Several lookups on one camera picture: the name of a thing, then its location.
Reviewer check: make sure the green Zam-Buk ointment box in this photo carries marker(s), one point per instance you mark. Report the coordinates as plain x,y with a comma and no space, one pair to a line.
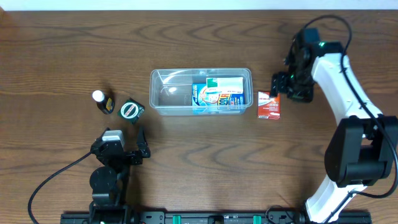
131,111

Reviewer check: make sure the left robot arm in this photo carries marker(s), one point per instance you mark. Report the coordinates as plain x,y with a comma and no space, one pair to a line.
109,182

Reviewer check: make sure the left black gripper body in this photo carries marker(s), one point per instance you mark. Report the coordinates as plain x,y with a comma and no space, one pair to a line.
125,155

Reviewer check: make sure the clear plastic container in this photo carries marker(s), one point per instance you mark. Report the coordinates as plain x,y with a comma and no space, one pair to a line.
171,89

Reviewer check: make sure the white green medicine box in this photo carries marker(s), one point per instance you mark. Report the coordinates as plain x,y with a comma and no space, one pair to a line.
229,85

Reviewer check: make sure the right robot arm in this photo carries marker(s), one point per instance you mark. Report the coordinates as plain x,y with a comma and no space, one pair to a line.
363,147

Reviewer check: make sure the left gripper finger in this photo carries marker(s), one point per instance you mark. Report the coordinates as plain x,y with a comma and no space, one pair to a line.
98,141
141,140

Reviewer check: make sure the dark syrup bottle white cap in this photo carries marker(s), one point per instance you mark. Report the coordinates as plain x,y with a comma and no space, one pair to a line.
104,103

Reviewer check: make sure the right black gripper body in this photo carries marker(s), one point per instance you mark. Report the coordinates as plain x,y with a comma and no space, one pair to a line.
280,84

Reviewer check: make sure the black mounting rail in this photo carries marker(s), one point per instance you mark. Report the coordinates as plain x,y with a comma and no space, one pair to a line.
273,216

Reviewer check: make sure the blue cooling patch box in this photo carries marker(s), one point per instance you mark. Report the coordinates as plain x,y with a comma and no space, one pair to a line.
206,102

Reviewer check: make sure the red medicine box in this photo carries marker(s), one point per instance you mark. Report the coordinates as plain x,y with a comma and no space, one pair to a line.
268,107

